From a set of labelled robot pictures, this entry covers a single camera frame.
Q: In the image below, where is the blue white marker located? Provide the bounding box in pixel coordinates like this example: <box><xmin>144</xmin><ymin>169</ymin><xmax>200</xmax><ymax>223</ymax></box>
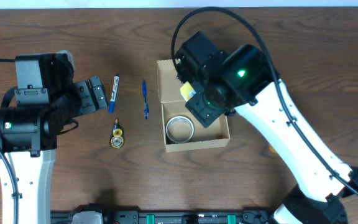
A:
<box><xmin>108</xmin><ymin>75</ymin><xmax>119</xmax><ymax>114</ymax></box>

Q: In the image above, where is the yellow sticky note pad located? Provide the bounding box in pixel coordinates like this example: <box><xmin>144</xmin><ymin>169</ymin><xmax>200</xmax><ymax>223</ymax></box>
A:
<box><xmin>180</xmin><ymin>82</ymin><xmax>196</xmax><ymax>102</ymax></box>

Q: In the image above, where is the small yellow tape roll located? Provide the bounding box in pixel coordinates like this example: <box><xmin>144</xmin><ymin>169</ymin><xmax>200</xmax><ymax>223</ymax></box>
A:
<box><xmin>268</xmin><ymin>144</ymin><xmax>277</xmax><ymax>154</ymax></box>

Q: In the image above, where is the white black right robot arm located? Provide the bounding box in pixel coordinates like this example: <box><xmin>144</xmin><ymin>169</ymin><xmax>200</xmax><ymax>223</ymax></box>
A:
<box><xmin>177</xmin><ymin>44</ymin><xmax>358</xmax><ymax>223</ymax></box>

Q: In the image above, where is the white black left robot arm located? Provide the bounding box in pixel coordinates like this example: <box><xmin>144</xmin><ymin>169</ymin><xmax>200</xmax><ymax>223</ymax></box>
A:
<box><xmin>0</xmin><ymin>50</ymin><xmax>108</xmax><ymax>223</ymax></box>

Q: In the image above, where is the yellow black correction tape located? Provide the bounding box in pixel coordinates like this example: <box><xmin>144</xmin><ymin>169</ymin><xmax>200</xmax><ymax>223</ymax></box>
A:
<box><xmin>109</xmin><ymin>118</ymin><xmax>125</xmax><ymax>149</ymax></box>

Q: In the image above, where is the large clear tape roll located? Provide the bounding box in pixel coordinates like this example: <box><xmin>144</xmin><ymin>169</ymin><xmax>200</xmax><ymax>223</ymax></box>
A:
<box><xmin>165</xmin><ymin>116</ymin><xmax>195</xmax><ymax>144</ymax></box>

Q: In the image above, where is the open cardboard box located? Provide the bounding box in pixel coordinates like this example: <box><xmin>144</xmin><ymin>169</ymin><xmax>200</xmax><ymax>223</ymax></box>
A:
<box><xmin>157</xmin><ymin>60</ymin><xmax>231</xmax><ymax>153</ymax></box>

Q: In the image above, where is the blue ballpoint pen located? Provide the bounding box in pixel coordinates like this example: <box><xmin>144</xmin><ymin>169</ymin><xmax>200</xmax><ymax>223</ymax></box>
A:
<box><xmin>142</xmin><ymin>80</ymin><xmax>149</xmax><ymax>119</ymax></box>

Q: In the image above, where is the black rail with mounts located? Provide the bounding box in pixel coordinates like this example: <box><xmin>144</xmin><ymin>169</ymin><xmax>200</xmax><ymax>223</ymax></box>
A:
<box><xmin>50</xmin><ymin>203</ymin><xmax>273</xmax><ymax>224</ymax></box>

